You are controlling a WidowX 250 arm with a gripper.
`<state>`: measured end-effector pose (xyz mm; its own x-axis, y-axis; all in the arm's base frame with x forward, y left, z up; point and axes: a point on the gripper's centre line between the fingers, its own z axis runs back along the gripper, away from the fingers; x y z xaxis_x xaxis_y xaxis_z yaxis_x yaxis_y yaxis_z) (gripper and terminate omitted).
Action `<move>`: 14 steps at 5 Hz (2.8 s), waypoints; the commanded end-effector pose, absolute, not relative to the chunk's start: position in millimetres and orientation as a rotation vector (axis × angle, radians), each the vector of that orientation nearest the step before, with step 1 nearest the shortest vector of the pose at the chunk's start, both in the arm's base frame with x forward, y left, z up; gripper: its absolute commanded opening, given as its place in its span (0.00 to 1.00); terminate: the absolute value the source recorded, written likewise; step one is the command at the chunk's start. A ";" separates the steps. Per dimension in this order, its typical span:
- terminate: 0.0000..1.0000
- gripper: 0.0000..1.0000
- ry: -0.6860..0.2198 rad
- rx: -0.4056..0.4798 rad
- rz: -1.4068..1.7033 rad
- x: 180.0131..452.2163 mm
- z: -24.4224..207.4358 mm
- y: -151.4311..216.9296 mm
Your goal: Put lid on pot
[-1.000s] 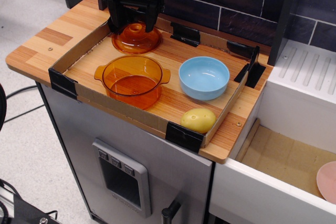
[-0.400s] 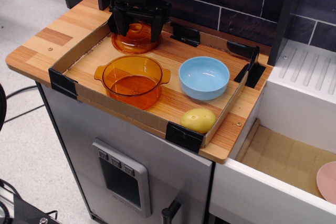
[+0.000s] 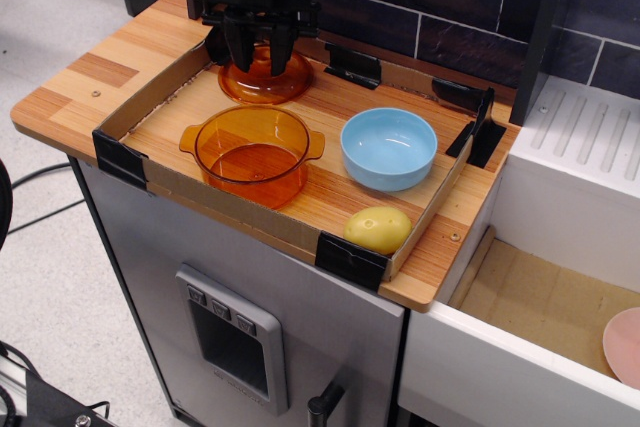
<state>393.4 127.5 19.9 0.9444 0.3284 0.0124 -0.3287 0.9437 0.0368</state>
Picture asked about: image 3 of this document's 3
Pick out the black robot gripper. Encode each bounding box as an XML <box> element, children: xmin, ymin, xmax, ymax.
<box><xmin>201</xmin><ymin>0</ymin><xmax>320</xmax><ymax>76</ymax></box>

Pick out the orange transparent pot lid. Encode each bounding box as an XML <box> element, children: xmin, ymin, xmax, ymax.
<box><xmin>218</xmin><ymin>45</ymin><xmax>314</xmax><ymax>105</ymax></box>

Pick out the orange transparent pot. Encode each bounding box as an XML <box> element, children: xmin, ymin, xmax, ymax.
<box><xmin>179</xmin><ymin>105</ymin><xmax>325</xmax><ymax>209</ymax></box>

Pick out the light blue bowl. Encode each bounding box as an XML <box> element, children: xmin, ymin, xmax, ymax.
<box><xmin>340</xmin><ymin>107</ymin><xmax>438</xmax><ymax>192</ymax></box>

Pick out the cardboard fence with black tape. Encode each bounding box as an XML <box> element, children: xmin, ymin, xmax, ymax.
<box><xmin>94</xmin><ymin>20</ymin><xmax>519</xmax><ymax>310</ymax></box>

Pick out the yellow toy potato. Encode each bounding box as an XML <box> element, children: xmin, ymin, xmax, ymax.
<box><xmin>343</xmin><ymin>207</ymin><xmax>412</xmax><ymax>255</ymax></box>

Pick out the grey toy oven cabinet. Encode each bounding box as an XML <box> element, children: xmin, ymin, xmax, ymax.
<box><xmin>73</xmin><ymin>161</ymin><xmax>405</xmax><ymax>426</ymax></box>

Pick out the white toy sink unit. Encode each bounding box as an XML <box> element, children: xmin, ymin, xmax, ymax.
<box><xmin>398</xmin><ymin>77</ymin><xmax>639</xmax><ymax>426</ymax></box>

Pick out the pink plate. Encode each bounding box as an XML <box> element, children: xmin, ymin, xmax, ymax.
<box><xmin>602</xmin><ymin>307</ymin><xmax>640</xmax><ymax>389</ymax></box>

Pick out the black floor cable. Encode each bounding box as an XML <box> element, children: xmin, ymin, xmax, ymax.
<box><xmin>7</xmin><ymin>161</ymin><xmax>86</xmax><ymax>236</ymax></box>

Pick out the black vertical post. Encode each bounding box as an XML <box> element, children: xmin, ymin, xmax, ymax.
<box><xmin>509</xmin><ymin>0</ymin><xmax>561</xmax><ymax>126</ymax></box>

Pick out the black oven door handle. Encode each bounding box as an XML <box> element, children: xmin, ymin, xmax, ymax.
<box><xmin>307</xmin><ymin>382</ymin><xmax>345</xmax><ymax>427</ymax></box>

